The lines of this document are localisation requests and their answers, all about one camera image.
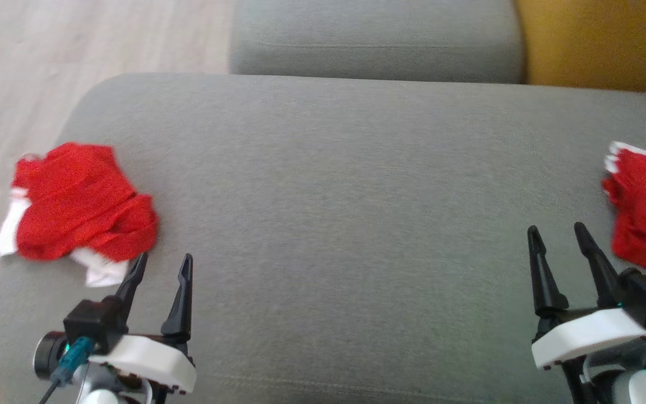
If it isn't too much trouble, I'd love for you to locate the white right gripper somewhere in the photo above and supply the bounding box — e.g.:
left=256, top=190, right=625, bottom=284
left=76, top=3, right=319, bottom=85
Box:
left=528, top=222, right=646, bottom=371

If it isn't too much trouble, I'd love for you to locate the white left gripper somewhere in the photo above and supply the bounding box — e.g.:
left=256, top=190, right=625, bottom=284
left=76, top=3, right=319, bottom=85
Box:
left=89, top=252, right=197, bottom=394

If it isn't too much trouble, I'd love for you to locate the red polo shirt white collar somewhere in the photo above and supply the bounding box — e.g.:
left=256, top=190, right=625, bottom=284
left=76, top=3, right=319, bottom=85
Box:
left=0, top=142, right=159, bottom=288

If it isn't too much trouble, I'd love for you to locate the grey fabric sofa seat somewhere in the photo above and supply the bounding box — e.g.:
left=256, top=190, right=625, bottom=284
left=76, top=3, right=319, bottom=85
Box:
left=0, top=73, right=646, bottom=404

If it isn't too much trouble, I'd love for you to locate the yellow fabric sofa cushion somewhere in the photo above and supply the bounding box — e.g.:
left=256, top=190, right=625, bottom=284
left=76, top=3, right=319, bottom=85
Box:
left=514, top=0, right=646, bottom=96

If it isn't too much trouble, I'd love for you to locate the grey sofa back cushion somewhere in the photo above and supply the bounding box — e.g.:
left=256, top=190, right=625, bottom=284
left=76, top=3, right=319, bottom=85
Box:
left=228, top=0, right=527, bottom=84

